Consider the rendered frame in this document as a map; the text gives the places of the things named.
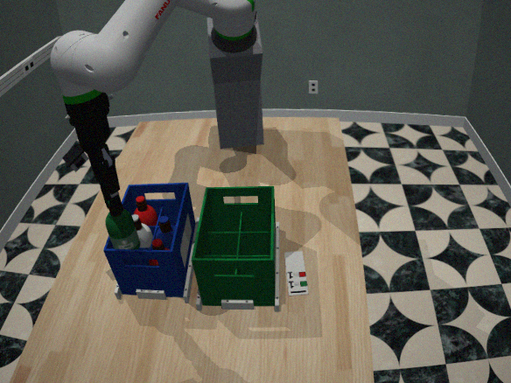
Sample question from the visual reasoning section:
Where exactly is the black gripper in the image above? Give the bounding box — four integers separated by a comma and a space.
75, 116, 124, 215

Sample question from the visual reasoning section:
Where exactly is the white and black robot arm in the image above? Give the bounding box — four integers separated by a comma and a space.
50, 0, 257, 127

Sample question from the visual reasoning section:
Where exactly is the green crate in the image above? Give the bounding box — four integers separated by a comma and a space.
192, 188, 276, 306

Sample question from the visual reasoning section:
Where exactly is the white paper pick list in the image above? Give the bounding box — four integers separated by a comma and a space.
284, 251, 309, 296

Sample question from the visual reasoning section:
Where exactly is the white bottle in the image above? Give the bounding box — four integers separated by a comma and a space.
131, 214, 153, 247

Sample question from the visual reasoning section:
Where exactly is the blue plastic bottle crate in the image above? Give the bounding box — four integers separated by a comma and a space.
103, 185, 196, 297

